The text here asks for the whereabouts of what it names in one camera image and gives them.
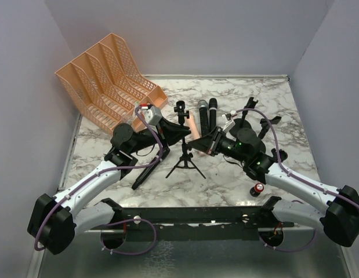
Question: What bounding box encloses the black microphone white band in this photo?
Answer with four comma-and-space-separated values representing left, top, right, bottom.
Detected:
131, 147, 171, 190

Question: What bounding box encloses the black tripod microphone stand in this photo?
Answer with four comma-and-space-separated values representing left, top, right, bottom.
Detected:
165, 101, 206, 179

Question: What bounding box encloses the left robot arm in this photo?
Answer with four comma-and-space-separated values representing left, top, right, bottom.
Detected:
27, 116, 191, 254

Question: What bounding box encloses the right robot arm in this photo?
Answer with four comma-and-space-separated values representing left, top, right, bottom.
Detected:
189, 127, 359, 247

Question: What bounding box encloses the peach pink microphone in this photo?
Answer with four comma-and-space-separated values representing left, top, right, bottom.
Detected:
186, 112, 201, 140

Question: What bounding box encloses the black microphone silver grille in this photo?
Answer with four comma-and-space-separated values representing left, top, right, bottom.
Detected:
198, 100, 209, 137

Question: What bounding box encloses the peach plastic file organizer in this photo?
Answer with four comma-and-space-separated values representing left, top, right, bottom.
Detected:
55, 33, 168, 134

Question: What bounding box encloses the red black small bottle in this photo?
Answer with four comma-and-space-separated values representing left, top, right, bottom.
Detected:
249, 183, 264, 197

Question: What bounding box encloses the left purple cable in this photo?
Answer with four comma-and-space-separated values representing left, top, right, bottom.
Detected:
34, 106, 164, 256

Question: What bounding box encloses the purple cable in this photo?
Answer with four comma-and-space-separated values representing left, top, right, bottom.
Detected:
34, 106, 164, 256
234, 108, 359, 252

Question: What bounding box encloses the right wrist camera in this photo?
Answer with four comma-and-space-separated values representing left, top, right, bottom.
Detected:
222, 110, 238, 133

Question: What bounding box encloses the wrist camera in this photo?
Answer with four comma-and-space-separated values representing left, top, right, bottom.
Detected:
222, 110, 238, 133
142, 105, 162, 126

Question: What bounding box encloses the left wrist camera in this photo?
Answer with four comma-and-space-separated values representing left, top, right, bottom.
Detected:
142, 105, 162, 126

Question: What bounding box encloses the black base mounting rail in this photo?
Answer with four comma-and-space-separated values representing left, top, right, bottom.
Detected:
101, 198, 280, 242

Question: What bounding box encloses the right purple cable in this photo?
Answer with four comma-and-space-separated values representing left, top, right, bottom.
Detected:
234, 108, 359, 252

